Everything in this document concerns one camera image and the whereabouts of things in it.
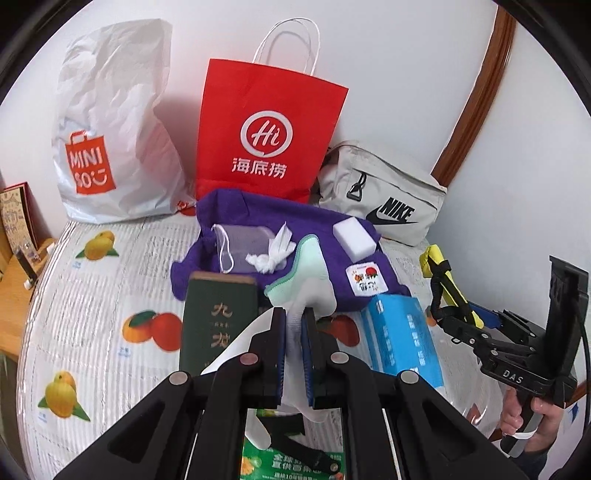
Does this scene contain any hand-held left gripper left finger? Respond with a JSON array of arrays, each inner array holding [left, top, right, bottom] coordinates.
[[53, 307, 288, 480]]

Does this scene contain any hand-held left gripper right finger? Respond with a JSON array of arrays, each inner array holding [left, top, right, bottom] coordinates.
[[301, 307, 530, 480]]

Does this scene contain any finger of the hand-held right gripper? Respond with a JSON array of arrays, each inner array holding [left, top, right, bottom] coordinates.
[[431, 305, 498, 366], [465, 302, 539, 348]]

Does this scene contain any white sock mint cuff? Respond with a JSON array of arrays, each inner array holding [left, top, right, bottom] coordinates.
[[265, 234, 341, 424]]

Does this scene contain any black watch strap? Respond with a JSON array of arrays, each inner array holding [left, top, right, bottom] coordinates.
[[256, 412, 343, 477]]

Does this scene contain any small red white packet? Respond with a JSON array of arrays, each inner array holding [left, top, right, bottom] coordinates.
[[346, 263, 387, 295]]

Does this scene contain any green printed packet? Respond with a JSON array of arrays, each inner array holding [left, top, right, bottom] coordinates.
[[239, 438, 348, 480]]

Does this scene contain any clear mesh drawstring pouch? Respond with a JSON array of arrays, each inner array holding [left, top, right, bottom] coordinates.
[[211, 223, 273, 273]]

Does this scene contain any white sponge block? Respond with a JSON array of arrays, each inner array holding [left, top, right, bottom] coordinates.
[[333, 217, 380, 260]]

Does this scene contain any purple fabric storage basket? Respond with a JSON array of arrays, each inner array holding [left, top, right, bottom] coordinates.
[[169, 188, 410, 315]]

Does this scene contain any person's right hand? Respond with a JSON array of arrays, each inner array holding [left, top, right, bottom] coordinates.
[[501, 398, 574, 452]]

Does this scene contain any blue tissue pack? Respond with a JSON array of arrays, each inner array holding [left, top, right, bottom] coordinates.
[[359, 295, 445, 394]]

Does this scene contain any dark green tin box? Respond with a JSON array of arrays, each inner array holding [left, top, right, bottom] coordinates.
[[178, 271, 257, 376]]

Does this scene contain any grey waist bag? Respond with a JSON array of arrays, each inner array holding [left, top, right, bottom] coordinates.
[[313, 140, 449, 246]]

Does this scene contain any fruit print tablecloth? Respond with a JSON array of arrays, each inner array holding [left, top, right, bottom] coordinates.
[[18, 216, 509, 480]]

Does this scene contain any red paper bag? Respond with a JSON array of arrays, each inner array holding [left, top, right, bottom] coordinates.
[[194, 18, 350, 205]]

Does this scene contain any small black bottle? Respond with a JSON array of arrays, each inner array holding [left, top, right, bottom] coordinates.
[[16, 246, 40, 291]]

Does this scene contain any wooden nightstand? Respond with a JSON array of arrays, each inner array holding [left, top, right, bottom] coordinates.
[[0, 237, 59, 363]]

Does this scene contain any white plastic shopping bag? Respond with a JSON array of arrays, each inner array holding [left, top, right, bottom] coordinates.
[[51, 18, 197, 225]]

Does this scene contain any patterned book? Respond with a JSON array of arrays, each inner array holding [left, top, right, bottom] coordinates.
[[0, 182, 40, 253]]

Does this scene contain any brown wooden door frame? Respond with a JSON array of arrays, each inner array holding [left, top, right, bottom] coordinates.
[[431, 18, 517, 188]]

